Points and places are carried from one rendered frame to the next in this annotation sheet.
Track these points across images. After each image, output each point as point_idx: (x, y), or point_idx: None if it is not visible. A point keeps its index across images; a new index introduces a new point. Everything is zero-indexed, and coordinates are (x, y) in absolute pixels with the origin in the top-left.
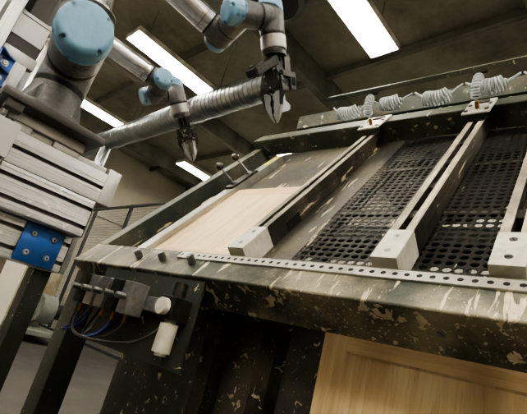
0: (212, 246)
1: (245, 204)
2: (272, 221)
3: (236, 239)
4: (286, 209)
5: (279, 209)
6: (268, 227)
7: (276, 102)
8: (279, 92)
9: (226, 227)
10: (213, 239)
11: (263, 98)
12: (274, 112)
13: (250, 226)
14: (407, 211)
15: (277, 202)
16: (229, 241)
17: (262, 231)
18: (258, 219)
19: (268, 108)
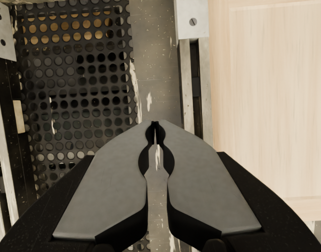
0: (278, 17)
1: None
2: (182, 57)
3: (249, 45)
4: (182, 98)
5: (201, 101)
6: (179, 42)
7: (119, 162)
8: (60, 214)
9: (301, 78)
10: (296, 37)
11: (261, 204)
12: (144, 128)
13: (252, 86)
14: None
15: (259, 167)
16: (256, 36)
17: (177, 25)
18: (254, 108)
19: (193, 145)
